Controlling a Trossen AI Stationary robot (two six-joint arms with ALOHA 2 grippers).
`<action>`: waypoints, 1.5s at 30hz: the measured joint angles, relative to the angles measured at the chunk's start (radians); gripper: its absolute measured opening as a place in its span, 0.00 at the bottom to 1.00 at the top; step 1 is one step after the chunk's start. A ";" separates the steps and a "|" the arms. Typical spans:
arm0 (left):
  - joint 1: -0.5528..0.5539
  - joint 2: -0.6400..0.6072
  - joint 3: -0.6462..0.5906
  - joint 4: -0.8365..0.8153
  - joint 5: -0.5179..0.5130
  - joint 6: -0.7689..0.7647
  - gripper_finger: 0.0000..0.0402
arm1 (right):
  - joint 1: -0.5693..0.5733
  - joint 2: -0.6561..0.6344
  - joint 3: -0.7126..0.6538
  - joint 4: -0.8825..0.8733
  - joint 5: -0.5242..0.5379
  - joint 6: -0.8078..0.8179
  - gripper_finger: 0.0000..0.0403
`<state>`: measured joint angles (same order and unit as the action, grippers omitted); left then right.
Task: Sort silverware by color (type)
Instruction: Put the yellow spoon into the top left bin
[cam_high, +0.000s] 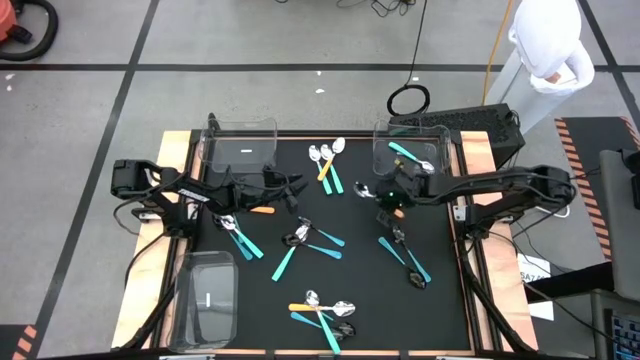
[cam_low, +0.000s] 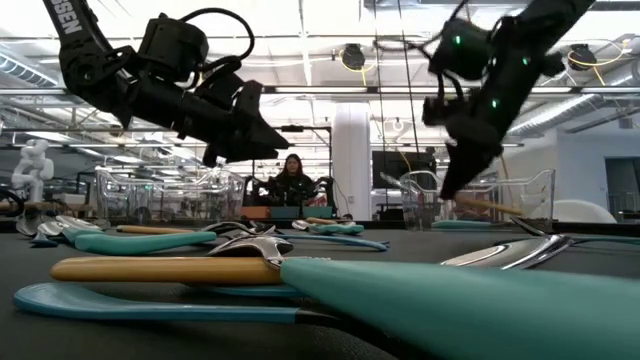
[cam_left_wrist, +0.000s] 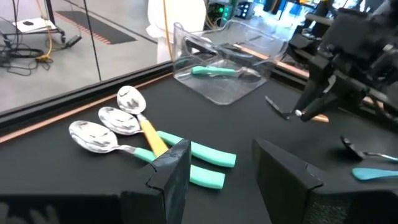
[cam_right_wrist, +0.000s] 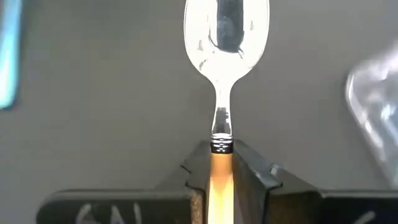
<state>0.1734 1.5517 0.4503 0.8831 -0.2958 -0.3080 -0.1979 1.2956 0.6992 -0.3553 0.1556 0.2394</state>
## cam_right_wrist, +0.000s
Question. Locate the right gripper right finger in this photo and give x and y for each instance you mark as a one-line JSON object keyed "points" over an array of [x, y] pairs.
{"points": [[295, 205]]}

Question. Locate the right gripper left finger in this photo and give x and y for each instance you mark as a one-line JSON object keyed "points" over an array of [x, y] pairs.
{"points": [[124, 208]]}

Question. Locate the dark table mat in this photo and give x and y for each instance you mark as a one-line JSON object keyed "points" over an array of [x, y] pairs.
{"points": [[93, 124]]}

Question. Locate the clear plastic bin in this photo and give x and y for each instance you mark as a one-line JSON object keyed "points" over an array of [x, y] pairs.
{"points": [[376, 109]]}

